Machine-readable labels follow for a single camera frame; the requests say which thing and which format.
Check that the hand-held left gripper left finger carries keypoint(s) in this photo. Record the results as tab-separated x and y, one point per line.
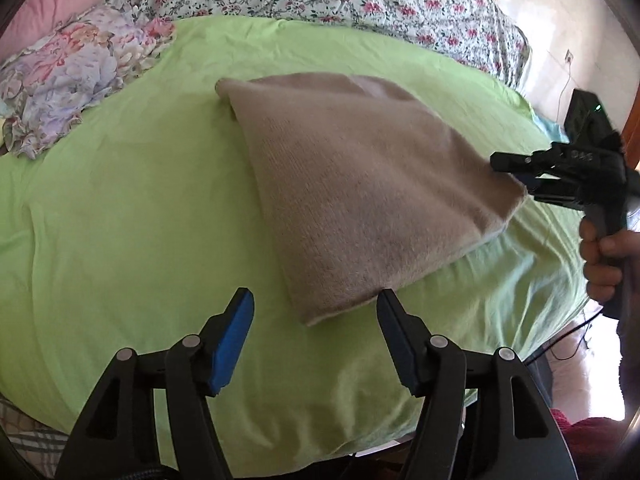
231	350

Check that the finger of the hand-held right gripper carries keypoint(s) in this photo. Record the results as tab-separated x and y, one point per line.
520	162
555	190

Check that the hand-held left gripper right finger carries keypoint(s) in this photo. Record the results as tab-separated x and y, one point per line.
397	345

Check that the beige knitted sweater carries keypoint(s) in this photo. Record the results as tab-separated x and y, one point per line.
365	185

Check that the person's right hand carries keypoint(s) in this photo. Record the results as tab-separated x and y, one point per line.
600	270

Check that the light blue cloth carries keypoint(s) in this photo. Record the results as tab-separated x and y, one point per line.
550	127

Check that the green bed sheet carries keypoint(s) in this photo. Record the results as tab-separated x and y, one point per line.
150	240

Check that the plaid cloth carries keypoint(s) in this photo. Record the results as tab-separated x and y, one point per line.
30	440

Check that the red cloth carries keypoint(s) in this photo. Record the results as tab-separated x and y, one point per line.
595	445

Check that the pastel floral cloth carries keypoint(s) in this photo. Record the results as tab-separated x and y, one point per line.
75	75

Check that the pink pillow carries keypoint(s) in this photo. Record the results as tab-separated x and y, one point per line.
55	0

